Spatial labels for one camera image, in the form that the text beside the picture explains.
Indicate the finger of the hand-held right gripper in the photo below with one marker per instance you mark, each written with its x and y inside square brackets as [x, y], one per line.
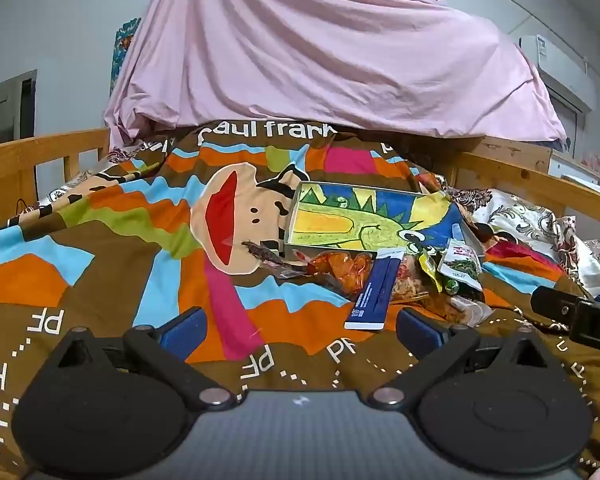
[555, 305]

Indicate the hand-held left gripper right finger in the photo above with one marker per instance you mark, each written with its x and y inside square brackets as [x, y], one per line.
[420, 332]

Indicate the brown bar clear packet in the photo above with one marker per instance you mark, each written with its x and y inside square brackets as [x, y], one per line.
[460, 310]

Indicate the pink bed sheet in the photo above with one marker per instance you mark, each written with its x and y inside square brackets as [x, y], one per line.
[305, 50]

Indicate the wooden bed frame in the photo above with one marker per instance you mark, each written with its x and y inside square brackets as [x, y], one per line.
[30, 152]

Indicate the grey tray with dinosaur drawing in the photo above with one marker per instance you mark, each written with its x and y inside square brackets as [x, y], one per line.
[330, 220]

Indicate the rice cracker packet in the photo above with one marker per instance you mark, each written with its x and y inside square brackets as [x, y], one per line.
[410, 280]

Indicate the orange snack packet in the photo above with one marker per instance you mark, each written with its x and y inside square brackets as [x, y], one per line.
[340, 267]

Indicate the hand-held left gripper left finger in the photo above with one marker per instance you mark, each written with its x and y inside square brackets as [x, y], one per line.
[184, 332]

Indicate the colourful printed blanket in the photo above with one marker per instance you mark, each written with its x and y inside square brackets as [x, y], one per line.
[105, 260]

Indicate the white air conditioner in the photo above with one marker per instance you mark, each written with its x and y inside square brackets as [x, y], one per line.
[555, 57]

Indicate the white and green snack packet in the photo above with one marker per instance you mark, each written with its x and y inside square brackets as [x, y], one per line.
[462, 260]

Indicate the yellow snack packet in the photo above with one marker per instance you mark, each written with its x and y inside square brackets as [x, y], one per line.
[427, 262]

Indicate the white cabinet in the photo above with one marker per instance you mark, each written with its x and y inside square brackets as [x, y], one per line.
[572, 165]

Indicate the floral patterned cloth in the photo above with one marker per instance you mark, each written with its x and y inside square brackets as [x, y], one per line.
[540, 225]

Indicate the dark jerky packet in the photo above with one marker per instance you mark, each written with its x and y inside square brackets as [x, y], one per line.
[265, 254]

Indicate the blue packet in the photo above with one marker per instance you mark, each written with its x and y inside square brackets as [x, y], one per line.
[372, 290]

